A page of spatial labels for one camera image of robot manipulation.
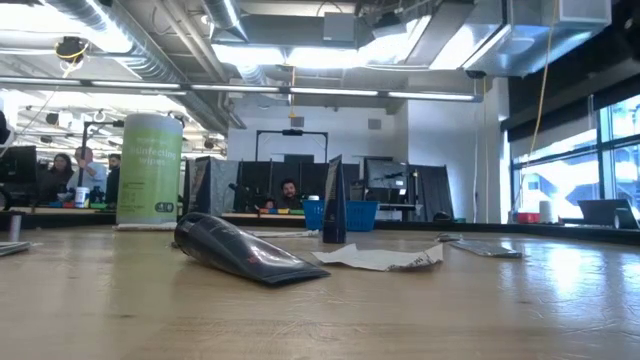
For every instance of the white paper packet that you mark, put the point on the white paper packet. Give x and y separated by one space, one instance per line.
380 259

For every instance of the person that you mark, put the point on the person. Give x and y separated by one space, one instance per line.
289 195
113 180
90 172
54 180

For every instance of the blue plastic basket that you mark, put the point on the blue plastic basket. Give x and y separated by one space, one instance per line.
362 215

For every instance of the black partition curtain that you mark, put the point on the black partition curtain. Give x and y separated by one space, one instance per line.
260 180
432 192

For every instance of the black background monitor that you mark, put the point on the black background monitor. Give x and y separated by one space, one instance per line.
385 175
17 165

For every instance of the white square sachet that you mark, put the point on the white square sachet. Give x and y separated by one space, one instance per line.
280 233

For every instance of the long LED light bar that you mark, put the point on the long LED light bar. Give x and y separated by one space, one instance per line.
330 91

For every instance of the grey partition panel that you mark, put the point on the grey partition panel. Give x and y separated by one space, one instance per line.
220 185

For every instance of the grey ceiling box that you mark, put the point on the grey ceiling box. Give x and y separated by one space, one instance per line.
339 27

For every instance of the green disinfecting wipes canister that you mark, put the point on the green disinfecting wipes canister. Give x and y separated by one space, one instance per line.
150 170

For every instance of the red container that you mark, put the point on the red container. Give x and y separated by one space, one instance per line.
528 218

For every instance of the white paper towel roll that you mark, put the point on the white paper towel roll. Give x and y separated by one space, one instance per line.
548 211

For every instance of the white plastic jar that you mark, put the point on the white plastic jar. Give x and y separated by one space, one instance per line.
82 197

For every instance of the black laptop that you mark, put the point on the black laptop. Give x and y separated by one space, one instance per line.
602 212

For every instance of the black gantry frame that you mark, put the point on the black gantry frame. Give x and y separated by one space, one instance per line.
102 123
292 132

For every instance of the black aluminium table frame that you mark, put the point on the black aluminium table frame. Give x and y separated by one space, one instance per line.
500 228

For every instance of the silver rectangular ventilation duct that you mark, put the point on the silver rectangular ventilation duct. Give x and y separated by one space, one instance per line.
500 35

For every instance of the black window frame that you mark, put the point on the black window frame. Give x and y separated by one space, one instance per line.
603 170

